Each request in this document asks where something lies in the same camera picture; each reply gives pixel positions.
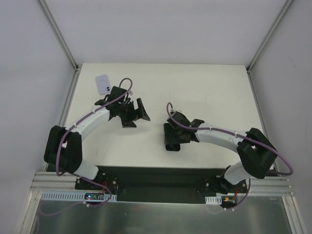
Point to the white cable duct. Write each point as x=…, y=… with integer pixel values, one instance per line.
x=78, y=196
x=213, y=200

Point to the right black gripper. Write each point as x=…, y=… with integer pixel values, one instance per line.
x=171, y=136

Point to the front aluminium rail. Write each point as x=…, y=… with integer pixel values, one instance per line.
x=49, y=181

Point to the right white cable duct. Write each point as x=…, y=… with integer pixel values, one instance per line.
x=213, y=200

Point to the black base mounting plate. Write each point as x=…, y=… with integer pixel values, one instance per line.
x=155, y=185

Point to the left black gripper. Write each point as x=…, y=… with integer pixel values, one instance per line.
x=133, y=112

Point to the right aluminium frame post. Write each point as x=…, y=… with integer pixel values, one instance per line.
x=271, y=31

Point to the aluminium frame post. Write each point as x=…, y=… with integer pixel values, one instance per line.
x=271, y=31
x=58, y=34

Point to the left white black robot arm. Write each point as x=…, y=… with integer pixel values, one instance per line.
x=64, y=145

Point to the lilac phone case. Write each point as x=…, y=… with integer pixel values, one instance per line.
x=103, y=84

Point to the left aluminium frame post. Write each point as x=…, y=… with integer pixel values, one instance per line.
x=58, y=34

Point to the left white cable duct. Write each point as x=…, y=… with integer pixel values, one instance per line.
x=78, y=196

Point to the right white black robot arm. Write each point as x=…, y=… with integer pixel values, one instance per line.
x=255, y=152

